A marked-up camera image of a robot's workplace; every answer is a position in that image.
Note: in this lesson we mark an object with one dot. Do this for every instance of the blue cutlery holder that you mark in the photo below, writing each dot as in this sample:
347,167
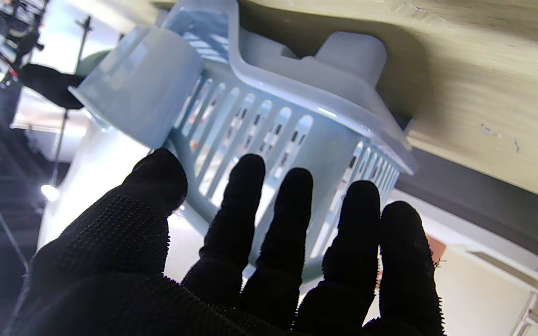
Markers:
147,79

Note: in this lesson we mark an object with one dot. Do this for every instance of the blue plastic dish rack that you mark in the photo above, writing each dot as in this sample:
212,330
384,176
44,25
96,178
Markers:
325,144

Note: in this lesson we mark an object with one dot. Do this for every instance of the teal plate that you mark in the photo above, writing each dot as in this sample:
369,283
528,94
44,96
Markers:
92,63

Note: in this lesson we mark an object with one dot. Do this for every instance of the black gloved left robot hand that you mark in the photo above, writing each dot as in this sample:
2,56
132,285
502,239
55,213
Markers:
110,261

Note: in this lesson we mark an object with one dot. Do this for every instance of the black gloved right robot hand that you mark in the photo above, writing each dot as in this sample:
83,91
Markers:
54,86

